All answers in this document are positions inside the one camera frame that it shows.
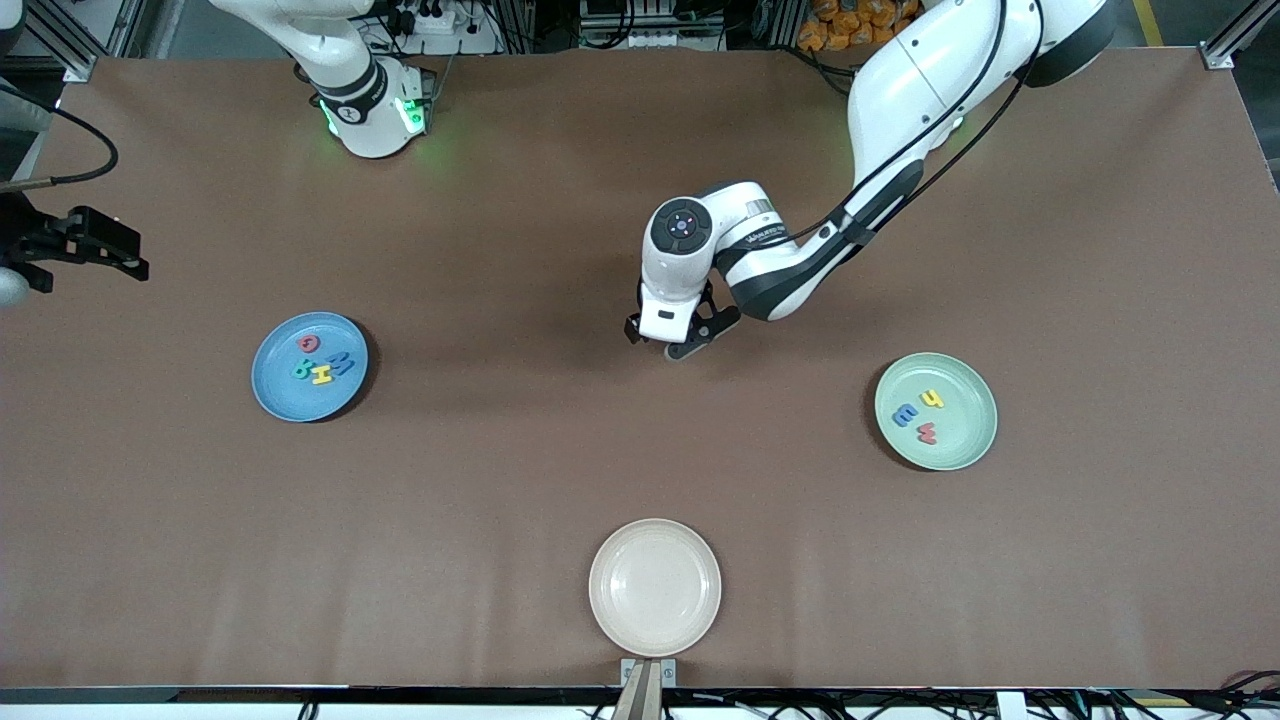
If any grey device with cables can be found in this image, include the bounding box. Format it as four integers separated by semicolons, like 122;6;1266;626
578;0;726;51

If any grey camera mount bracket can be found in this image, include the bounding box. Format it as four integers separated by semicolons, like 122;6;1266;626
612;658;678;720

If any aluminium frame profile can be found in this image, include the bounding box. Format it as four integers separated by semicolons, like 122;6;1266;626
1203;0;1263;71
25;0;151;83

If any cream plate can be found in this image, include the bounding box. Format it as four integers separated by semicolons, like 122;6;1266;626
588;518;723;658

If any green plate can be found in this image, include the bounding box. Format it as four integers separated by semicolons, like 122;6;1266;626
874;352;999;472

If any blue plate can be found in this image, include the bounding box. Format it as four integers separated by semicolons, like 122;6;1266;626
251;312;369;423

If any white power strip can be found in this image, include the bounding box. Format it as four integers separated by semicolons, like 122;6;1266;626
385;0;501;56

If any orange mesh bag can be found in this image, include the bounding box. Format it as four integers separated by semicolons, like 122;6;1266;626
798;0;916;53

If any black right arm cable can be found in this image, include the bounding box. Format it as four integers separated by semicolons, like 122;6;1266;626
0;85;120;193

